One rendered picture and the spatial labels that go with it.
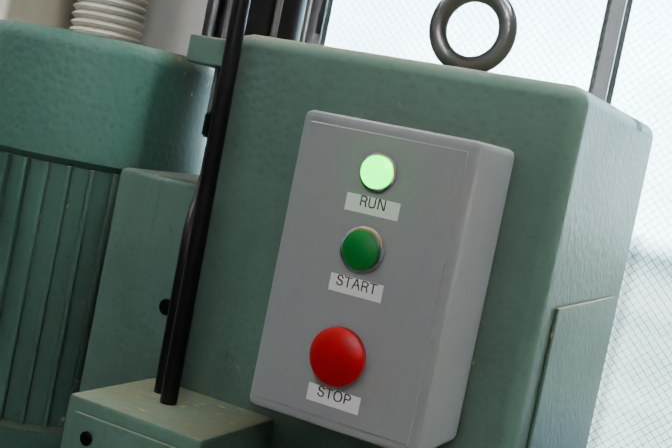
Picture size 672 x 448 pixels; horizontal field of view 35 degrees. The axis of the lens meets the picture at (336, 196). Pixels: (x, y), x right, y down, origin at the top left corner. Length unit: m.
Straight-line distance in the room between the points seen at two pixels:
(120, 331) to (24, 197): 0.12
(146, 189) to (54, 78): 0.10
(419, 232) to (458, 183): 0.03
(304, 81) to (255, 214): 0.08
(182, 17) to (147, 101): 1.63
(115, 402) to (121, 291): 0.15
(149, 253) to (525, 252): 0.27
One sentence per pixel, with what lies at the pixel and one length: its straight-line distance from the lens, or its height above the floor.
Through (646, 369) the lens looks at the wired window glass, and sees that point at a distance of 2.10.
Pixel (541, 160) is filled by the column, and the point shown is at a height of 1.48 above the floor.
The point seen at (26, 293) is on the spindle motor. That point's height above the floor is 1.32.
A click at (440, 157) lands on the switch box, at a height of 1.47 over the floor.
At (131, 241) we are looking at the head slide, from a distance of 0.75.
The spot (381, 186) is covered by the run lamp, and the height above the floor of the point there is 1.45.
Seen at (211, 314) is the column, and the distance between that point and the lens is 0.66.
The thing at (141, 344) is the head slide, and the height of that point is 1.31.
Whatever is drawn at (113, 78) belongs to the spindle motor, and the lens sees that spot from 0.77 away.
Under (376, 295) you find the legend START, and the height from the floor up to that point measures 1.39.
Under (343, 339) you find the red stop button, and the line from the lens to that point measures 0.54.
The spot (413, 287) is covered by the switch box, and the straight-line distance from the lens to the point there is 0.54.
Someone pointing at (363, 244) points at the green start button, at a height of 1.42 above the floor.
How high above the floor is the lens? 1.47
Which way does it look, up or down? 3 degrees down
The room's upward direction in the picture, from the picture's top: 11 degrees clockwise
